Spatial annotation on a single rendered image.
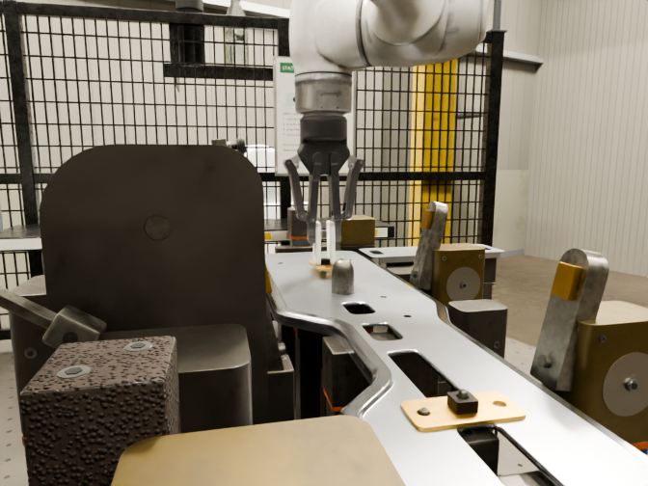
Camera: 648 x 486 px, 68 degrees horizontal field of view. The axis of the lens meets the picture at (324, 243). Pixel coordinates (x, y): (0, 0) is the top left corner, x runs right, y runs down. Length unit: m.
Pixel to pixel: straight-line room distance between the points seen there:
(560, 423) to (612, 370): 0.12
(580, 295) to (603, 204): 5.78
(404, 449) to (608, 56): 6.14
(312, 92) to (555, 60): 6.03
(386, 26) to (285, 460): 0.57
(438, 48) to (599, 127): 5.63
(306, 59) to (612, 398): 0.57
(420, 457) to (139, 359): 0.19
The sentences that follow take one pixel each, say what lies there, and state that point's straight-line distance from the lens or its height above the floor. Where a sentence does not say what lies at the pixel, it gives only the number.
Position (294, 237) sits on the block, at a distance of 1.05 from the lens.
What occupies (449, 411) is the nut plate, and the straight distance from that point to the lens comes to 0.38.
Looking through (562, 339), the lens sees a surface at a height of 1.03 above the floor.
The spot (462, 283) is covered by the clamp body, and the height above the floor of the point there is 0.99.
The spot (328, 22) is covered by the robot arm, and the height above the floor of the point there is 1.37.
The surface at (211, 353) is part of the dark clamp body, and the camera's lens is 0.27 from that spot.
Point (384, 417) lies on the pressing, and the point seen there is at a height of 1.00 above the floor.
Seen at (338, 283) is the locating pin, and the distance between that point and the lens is 0.66.
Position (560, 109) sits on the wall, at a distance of 6.55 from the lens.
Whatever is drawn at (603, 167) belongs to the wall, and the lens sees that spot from 6.24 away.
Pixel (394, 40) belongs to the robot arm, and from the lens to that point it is 0.67.
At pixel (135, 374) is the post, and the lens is 0.20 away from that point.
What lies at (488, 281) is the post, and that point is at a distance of 1.08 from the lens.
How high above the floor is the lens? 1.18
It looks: 9 degrees down
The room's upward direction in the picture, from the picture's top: straight up
